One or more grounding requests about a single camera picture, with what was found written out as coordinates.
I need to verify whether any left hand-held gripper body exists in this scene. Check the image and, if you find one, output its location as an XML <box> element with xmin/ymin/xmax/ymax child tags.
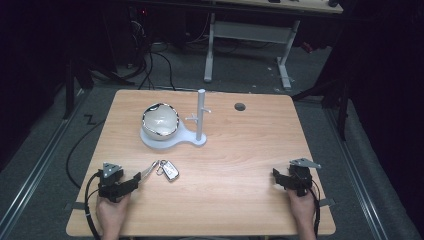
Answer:
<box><xmin>97</xmin><ymin>162</ymin><xmax>136</xmax><ymax>204</ymax></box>

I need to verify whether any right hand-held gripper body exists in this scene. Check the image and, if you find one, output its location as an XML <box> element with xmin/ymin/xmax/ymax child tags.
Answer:
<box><xmin>281</xmin><ymin>157</ymin><xmax>323</xmax><ymax>198</ymax></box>

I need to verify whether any silver key strap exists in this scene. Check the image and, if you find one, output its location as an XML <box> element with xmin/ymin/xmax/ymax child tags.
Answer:
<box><xmin>140</xmin><ymin>160</ymin><xmax>161</xmax><ymax>184</ymax></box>

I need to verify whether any silver car key fob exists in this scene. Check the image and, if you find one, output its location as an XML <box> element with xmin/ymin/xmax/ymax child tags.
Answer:
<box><xmin>161</xmin><ymin>160</ymin><xmax>181</xmax><ymax>183</ymax></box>

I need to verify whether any person's left hand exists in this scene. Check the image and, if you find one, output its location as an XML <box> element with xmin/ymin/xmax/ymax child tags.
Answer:
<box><xmin>95</xmin><ymin>193</ymin><xmax>132</xmax><ymax>234</ymax></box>

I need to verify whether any person's right hand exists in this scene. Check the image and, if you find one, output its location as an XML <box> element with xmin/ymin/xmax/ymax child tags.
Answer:
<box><xmin>287</xmin><ymin>188</ymin><xmax>317</xmax><ymax>232</ymax></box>

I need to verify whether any grey tape strip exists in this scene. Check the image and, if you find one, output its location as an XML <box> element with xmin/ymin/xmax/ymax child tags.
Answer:
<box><xmin>64</xmin><ymin>201</ymin><xmax>86</xmax><ymax>211</ymax></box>
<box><xmin>318</xmin><ymin>197</ymin><xmax>337</xmax><ymax>208</ymax></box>

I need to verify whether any white bowl with silver rim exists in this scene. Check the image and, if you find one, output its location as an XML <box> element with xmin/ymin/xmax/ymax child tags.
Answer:
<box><xmin>141</xmin><ymin>102</ymin><xmax>181</xmax><ymax>141</ymax></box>

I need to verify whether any white stand with pole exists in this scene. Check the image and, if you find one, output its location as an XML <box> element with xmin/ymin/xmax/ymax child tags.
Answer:
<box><xmin>139</xmin><ymin>88</ymin><xmax>212</xmax><ymax>150</ymax></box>

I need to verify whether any white-framed wooden desk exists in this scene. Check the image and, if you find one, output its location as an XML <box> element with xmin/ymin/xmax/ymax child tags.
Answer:
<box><xmin>203</xmin><ymin>0</ymin><xmax>344</xmax><ymax>90</ymax></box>

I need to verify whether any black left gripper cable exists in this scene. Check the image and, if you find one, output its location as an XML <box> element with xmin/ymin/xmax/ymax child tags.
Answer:
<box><xmin>84</xmin><ymin>170</ymin><xmax>102</xmax><ymax>240</ymax></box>

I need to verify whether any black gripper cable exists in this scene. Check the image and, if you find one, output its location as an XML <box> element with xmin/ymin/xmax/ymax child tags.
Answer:
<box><xmin>84</xmin><ymin>170</ymin><xmax>102</xmax><ymax>240</ymax></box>
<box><xmin>308</xmin><ymin>187</ymin><xmax>322</xmax><ymax>238</ymax></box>

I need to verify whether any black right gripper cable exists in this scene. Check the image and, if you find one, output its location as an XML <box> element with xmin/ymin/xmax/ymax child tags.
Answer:
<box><xmin>308</xmin><ymin>187</ymin><xmax>322</xmax><ymax>238</ymax></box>

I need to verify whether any black floor cable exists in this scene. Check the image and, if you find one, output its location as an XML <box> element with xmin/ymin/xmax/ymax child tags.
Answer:
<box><xmin>65</xmin><ymin>119</ymin><xmax>107</xmax><ymax>190</ymax></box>

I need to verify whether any metal floor rail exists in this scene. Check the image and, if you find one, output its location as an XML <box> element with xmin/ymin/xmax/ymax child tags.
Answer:
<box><xmin>324</xmin><ymin>108</ymin><xmax>389</xmax><ymax>240</ymax></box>
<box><xmin>0</xmin><ymin>89</ymin><xmax>88</xmax><ymax>234</ymax></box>

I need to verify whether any bundle of black cables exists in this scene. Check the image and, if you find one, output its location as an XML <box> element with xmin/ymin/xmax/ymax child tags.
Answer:
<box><xmin>128</xmin><ymin>9</ymin><xmax>177</xmax><ymax>92</ymax></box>

